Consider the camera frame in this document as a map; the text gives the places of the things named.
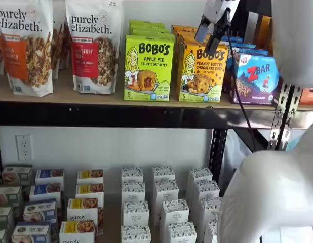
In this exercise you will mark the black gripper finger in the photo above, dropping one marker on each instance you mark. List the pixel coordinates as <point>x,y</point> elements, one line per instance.
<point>217,35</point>
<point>203,33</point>

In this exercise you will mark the blue granola box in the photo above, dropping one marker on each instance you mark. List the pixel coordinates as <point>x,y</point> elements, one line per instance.
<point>31,233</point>
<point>48,176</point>
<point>40,211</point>
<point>45,192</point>

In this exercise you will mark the large orange snack box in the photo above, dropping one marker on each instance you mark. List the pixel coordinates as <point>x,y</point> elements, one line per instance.
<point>309,96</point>

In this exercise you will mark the black metal shelf rack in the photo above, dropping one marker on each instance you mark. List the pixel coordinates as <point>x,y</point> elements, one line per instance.
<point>280,114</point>
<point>121,116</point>

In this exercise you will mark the yellow white granola box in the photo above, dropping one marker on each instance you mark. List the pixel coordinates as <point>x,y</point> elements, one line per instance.
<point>81,212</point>
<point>90,176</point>
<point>89,191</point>
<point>76,233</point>

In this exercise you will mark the orange cardboard box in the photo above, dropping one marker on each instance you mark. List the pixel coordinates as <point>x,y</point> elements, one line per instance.
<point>265,27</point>

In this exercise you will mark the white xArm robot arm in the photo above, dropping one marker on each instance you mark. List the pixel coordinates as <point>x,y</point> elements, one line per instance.
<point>273,189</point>

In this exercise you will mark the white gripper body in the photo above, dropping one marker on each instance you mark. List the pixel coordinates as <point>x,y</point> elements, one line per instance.
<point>218,10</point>

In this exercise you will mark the wooden shelf board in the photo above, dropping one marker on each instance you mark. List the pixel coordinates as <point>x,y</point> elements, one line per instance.
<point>62,93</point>
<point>308,107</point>
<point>112,215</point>

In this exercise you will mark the white floral print box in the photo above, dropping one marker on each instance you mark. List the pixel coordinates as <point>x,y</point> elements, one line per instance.
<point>211,210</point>
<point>164,173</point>
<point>181,233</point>
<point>135,234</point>
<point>200,174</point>
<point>133,192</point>
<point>206,189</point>
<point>132,174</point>
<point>166,191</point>
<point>135,213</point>
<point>174,213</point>
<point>211,233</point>

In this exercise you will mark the green granola box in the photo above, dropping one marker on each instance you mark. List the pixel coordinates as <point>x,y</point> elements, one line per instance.
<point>3,217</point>
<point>17,174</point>
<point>7,196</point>
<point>0,236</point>

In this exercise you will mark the orange Bobo's peanut butter box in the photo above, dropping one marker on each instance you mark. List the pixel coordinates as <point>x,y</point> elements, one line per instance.
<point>204,76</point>
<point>189,38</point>
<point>184,29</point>

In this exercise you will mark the green Bobo's apple pie box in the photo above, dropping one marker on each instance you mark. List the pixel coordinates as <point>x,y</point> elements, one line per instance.
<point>151,32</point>
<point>149,27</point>
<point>149,71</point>
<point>146,22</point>

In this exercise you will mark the granola pouch orange label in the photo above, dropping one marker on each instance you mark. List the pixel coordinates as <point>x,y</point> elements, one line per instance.
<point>27,50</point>

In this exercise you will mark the blue purple Zbar box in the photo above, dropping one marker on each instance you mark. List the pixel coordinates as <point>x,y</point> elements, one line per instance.
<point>241,46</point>
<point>250,52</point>
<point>255,81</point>
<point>232,38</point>

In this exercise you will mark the white wall outlet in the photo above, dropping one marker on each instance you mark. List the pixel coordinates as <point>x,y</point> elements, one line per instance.
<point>24,147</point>

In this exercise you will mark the granola pouch red label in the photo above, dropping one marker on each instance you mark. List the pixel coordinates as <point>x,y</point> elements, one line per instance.
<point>93,50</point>

